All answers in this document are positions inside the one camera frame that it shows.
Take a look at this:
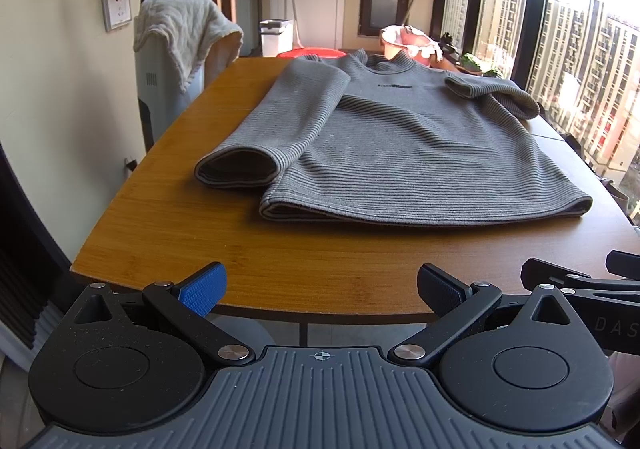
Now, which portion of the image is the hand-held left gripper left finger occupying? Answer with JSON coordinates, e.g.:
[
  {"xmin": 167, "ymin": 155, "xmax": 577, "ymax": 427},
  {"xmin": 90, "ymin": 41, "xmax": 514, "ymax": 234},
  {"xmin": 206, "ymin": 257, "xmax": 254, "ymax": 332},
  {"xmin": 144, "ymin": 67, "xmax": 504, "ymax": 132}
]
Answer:
[{"xmin": 74, "ymin": 261, "xmax": 257, "ymax": 368}]

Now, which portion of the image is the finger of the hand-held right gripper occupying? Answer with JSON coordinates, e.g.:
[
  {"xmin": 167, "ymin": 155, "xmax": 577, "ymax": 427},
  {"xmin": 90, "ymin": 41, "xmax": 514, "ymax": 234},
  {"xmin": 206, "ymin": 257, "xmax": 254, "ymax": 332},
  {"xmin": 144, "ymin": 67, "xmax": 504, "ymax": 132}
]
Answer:
[
  {"xmin": 605, "ymin": 250, "xmax": 640, "ymax": 276},
  {"xmin": 520, "ymin": 257, "xmax": 640, "ymax": 304}
]

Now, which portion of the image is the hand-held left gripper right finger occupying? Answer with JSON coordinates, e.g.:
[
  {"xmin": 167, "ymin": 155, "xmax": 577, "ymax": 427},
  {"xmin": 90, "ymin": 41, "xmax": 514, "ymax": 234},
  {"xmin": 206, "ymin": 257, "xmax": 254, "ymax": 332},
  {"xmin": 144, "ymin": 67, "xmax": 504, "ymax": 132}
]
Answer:
[{"xmin": 389, "ymin": 263, "xmax": 582, "ymax": 368}]

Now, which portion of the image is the grey ribbed sweater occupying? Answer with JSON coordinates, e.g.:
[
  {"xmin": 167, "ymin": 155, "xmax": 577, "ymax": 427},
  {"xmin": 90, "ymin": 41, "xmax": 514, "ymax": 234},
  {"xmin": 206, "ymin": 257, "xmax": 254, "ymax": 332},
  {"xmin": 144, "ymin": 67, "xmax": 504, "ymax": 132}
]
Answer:
[{"xmin": 194, "ymin": 49, "xmax": 594, "ymax": 228}]

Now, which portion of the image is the white standing appliance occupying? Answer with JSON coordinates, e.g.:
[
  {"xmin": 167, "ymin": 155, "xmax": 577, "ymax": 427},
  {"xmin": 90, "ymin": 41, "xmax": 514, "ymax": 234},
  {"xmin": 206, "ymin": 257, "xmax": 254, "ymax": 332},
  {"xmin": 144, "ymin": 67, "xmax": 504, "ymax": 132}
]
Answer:
[{"xmin": 134, "ymin": 36, "xmax": 206, "ymax": 152}]

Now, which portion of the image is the pink plastic bucket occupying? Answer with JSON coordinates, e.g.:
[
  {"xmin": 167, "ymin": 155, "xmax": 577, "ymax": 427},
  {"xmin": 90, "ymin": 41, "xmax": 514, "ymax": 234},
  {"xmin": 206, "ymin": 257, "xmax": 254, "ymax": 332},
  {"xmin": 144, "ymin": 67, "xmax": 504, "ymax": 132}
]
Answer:
[{"xmin": 379, "ymin": 24, "xmax": 444, "ymax": 68}]

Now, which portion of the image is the red plastic basin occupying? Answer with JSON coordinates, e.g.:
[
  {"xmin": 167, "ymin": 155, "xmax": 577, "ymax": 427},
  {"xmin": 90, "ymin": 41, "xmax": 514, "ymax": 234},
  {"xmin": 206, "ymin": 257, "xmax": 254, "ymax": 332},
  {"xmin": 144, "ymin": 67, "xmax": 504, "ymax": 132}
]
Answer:
[{"xmin": 276, "ymin": 46, "xmax": 347, "ymax": 61}]

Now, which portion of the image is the white towel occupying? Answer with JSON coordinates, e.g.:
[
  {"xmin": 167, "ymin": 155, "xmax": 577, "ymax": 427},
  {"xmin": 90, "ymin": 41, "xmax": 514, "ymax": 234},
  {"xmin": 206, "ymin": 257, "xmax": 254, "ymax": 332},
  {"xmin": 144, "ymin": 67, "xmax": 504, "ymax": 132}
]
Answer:
[{"xmin": 132, "ymin": 0, "xmax": 244, "ymax": 95}]

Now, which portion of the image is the white trash bin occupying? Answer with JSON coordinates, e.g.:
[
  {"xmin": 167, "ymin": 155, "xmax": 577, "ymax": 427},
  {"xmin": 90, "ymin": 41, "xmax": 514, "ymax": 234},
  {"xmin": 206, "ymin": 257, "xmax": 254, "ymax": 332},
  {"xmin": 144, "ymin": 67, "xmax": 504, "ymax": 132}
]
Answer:
[{"xmin": 259, "ymin": 19, "xmax": 294, "ymax": 58}]

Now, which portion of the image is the wall socket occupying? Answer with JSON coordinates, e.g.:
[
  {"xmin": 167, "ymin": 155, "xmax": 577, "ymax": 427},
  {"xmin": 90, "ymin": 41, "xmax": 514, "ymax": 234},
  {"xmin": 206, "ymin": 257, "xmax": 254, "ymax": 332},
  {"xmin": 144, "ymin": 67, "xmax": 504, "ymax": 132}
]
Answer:
[{"xmin": 100, "ymin": 0, "xmax": 132, "ymax": 33}]

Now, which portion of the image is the pink handled broom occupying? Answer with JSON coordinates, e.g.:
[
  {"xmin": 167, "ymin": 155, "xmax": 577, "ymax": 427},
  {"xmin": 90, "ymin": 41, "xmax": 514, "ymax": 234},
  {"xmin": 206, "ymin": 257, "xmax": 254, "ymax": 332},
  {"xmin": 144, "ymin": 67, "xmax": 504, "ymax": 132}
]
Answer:
[{"xmin": 272, "ymin": 0, "xmax": 302, "ymax": 50}]

